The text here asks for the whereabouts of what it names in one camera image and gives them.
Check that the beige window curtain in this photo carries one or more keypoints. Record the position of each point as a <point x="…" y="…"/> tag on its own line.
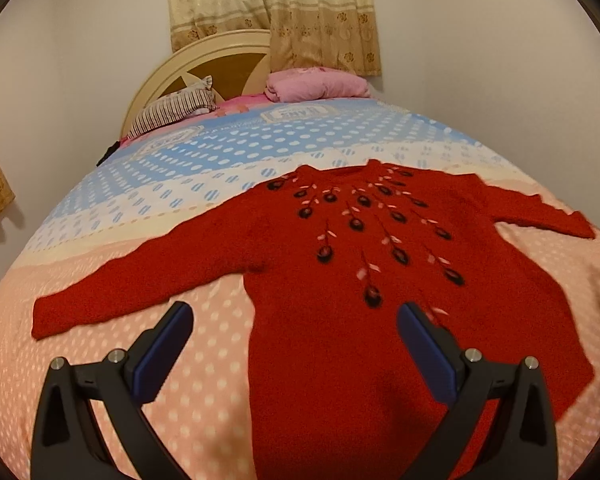
<point x="339" y="34"/>

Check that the cream wooden headboard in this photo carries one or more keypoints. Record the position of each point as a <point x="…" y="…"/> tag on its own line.
<point x="238" y="62"/>

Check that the pink bed sheet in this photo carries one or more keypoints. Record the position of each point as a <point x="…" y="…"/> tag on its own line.
<point x="242" y="104"/>

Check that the striped pillow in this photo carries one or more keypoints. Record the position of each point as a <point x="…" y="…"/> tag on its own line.
<point x="196" y="99"/>

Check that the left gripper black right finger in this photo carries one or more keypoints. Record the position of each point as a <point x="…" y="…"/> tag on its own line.
<point x="521" y="442"/>

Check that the red knitted sweater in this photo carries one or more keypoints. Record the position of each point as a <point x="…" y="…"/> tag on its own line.
<point x="328" y="257"/>

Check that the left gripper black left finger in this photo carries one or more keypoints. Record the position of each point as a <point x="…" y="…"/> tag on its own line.
<point x="67" y="440"/>

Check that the pink folded blanket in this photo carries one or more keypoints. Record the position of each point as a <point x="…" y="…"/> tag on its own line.
<point x="314" y="83"/>

